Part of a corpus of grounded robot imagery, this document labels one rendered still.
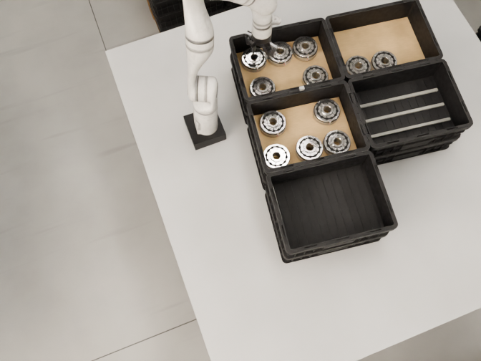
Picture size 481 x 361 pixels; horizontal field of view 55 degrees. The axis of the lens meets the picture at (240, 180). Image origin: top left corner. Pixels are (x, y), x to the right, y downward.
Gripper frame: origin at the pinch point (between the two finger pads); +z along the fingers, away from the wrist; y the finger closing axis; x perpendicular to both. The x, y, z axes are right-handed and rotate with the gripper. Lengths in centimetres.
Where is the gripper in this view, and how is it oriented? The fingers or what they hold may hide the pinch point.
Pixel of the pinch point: (260, 52)
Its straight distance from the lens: 192.9
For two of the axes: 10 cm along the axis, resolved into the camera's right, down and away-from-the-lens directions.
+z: 0.2, 3.1, 9.5
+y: 8.7, 4.7, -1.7
